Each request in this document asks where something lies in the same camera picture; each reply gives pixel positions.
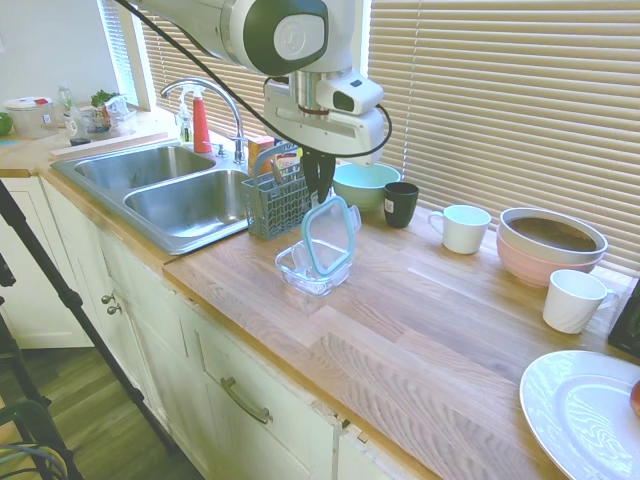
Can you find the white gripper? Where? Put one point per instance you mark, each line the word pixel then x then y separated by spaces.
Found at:
pixel 330 135

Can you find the clear lid with teal rim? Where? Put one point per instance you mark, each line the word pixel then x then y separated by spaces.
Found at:
pixel 325 240

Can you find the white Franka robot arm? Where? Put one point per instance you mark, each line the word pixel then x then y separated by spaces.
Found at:
pixel 260 30

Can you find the clear glass food container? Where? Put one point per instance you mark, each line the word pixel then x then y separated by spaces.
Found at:
pixel 300 280

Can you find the white lidded plastic container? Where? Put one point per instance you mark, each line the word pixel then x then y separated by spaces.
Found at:
pixel 30 120

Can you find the mint green bowl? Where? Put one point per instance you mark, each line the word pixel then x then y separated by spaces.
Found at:
pixel 365 192

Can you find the grey plastic cutlery basket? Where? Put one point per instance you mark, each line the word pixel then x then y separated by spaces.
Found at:
pixel 275 210

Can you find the orange cardboard box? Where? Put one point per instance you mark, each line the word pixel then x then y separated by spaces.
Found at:
pixel 260 150

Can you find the black cup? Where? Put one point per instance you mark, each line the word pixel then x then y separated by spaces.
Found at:
pixel 400 207

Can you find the chrome faucet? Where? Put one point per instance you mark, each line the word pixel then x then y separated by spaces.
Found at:
pixel 235 115

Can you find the red spray bottle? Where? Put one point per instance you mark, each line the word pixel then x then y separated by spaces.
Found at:
pixel 202 130

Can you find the stainless steel sink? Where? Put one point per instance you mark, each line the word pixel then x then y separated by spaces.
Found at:
pixel 190 205

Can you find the clear spray bottle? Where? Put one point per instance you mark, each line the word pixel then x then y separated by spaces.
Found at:
pixel 184 125

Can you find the white mug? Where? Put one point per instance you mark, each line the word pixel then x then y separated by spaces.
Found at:
pixel 465 235
pixel 570 305

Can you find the wide beige window blind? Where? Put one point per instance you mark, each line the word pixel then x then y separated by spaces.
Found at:
pixel 500 100

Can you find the plastic bag of greens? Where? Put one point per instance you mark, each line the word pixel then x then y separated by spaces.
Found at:
pixel 112 112

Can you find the narrow white window blind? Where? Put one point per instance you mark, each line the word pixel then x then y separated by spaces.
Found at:
pixel 117 60

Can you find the white kitchen cabinet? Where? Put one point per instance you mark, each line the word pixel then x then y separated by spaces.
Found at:
pixel 165 350

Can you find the grey bowl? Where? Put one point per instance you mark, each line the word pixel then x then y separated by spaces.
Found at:
pixel 550 227

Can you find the round metal cabinet knob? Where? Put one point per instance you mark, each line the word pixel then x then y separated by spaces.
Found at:
pixel 114 309
pixel 107 299

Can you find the clear bottle with dark liquid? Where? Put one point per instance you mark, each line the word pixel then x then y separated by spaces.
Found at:
pixel 77 132

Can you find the green apple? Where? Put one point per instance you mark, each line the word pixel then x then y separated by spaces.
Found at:
pixel 4 124

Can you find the black countertop appliance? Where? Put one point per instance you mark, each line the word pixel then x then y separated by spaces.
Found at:
pixel 627 330

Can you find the white dinner plate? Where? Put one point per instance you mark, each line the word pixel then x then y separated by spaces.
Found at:
pixel 575 415

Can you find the dark green clamp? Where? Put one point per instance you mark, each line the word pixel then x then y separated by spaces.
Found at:
pixel 25 415

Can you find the red apple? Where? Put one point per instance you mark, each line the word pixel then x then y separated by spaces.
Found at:
pixel 636 400

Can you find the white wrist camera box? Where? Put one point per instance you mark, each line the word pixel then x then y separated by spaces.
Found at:
pixel 350 95

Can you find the black camera tripod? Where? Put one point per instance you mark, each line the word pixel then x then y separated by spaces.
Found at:
pixel 71 297

